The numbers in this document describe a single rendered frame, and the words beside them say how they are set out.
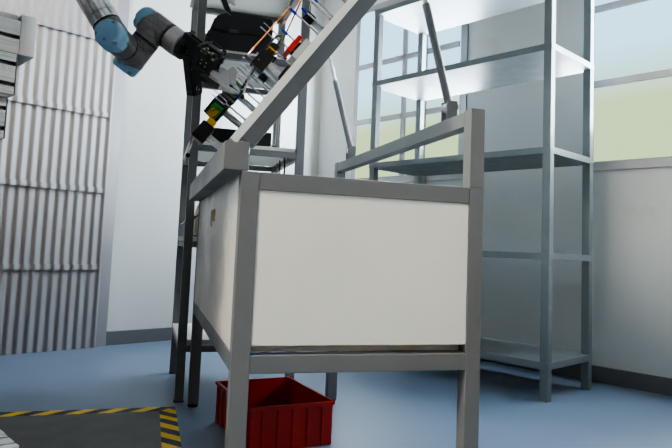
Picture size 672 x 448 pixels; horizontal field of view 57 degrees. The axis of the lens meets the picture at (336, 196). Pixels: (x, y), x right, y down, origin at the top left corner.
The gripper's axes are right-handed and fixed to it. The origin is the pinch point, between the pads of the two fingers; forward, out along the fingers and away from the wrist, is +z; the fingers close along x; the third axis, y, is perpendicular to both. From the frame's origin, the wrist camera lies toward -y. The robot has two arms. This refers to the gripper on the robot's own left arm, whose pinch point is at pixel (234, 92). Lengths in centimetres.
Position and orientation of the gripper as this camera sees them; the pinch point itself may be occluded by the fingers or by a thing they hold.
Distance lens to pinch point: 174.8
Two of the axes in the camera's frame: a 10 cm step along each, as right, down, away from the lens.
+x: 4.4, -3.7, 8.2
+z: 7.9, 5.9, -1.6
